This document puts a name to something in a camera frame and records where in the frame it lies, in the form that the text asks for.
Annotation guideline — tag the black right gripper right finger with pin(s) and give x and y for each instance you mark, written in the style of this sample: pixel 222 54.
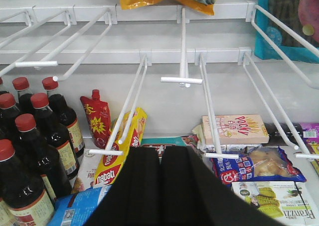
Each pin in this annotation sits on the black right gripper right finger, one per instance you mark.
pixel 199 193

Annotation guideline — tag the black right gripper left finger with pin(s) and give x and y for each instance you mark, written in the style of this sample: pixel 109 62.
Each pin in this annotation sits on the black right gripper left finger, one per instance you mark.
pixel 150 191

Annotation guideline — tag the Franzzi cookie box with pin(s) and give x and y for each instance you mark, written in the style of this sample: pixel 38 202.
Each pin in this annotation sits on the Franzzi cookie box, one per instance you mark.
pixel 288 202

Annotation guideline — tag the blue snack bag lower left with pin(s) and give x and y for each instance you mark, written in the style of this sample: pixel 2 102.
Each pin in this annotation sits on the blue snack bag lower left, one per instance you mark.
pixel 75 209

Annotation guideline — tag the blue white snack packet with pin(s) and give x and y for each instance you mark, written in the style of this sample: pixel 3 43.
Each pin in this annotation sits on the blue white snack packet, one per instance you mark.
pixel 257 164

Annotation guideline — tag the pink Pocky box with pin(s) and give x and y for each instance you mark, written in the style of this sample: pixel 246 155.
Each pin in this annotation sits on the pink Pocky box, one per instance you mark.
pixel 241 129

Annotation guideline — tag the red spouted sauce pouch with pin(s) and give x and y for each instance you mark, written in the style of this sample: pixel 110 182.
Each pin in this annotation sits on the red spouted sauce pouch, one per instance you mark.
pixel 98 117

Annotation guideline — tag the dark soy sauce bottle red cap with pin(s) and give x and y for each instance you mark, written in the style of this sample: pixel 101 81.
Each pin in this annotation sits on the dark soy sauce bottle red cap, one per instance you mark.
pixel 23 191

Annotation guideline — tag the white T-end peg hook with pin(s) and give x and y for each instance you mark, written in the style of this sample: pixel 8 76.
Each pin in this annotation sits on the white T-end peg hook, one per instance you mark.
pixel 183 80

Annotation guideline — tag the teal sweet potato noodle bag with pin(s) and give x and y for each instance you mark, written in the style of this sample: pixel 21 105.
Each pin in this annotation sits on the teal sweet potato noodle bag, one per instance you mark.
pixel 301 16

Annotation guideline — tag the white double wire hook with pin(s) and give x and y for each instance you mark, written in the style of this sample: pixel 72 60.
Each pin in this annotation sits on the white double wire hook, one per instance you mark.
pixel 139 77

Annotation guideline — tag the white lower hook rail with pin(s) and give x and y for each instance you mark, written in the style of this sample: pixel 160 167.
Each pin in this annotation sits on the white lower hook rail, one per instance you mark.
pixel 155 56

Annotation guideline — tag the white hook rail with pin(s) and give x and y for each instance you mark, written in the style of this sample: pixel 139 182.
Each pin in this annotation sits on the white hook rail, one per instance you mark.
pixel 171 12
pixel 155 56

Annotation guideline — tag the white upper hook rail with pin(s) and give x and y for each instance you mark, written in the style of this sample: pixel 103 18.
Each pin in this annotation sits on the white upper hook rail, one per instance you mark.
pixel 171 12

